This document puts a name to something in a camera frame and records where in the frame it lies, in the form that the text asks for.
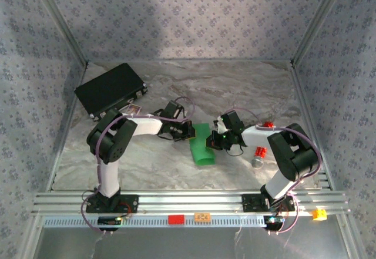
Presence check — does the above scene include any aluminium corner post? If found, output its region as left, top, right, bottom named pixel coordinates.
left=29, top=0, right=90, bottom=68
left=289, top=0, right=350, bottom=68

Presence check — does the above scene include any aluminium mounting rail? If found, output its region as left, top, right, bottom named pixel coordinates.
left=31, top=190, right=352, bottom=216

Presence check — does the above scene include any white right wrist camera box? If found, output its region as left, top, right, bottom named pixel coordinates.
left=213, top=117, right=229, bottom=135

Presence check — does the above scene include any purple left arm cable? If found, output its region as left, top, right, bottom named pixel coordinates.
left=80, top=96, right=196, bottom=236

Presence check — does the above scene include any orange printed tag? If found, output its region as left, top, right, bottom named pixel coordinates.
left=193, top=212, right=212, bottom=223

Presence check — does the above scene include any aluminium side rail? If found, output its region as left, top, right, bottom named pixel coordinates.
left=46, top=63, right=90, bottom=192
left=289, top=62, right=335, bottom=191

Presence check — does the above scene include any aluminium frame leg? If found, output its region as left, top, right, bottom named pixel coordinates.
left=16, top=214, right=45, bottom=259
left=336, top=214, right=368, bottom=259

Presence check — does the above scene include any red rectangular block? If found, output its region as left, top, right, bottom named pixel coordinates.
left=167, top=214, right=186, bottom=225

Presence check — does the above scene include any red glittery tube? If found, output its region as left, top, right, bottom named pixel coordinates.
left=254, top=120, right=274, bottom=158

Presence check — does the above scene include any thin red wire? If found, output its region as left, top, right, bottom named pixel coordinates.
left=119, top=201, right=133, bottom=218
left=276, top=203, right=290, bottom=217

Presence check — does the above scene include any small black controller board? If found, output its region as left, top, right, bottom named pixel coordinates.
left=263, top=215, right=286, bottom=226
left=98, top=216, right=122, bottom=226

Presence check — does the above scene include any small printed card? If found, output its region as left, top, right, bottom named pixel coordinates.
left=125, top=103, right=142, bottom=116

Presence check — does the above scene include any black hard case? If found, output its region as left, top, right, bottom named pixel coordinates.
left=73, top=62, right=149, bottom=122

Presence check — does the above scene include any green paper sheet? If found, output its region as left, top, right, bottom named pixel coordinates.
left=189, top=123, right=217, bottom=166

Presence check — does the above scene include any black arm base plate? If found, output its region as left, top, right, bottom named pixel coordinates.
left=85, top=194, right=139, bottom=214
left=241, top=193, right=296, bottom=213

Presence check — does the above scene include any yellow orange block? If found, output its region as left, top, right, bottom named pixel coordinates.
left=311, top=208, right=328, bottom=221

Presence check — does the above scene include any grey slotted cable duct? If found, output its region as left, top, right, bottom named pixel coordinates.
left=42, top=214, right=267, bottom=229

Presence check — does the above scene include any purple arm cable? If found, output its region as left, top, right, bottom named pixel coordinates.
left=231, top=107, right=324, bottom=235
left=80, top=96, right=196, bottom=236

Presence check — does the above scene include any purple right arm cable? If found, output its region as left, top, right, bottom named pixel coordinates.
left=231, top=107, right=324, bottom=235

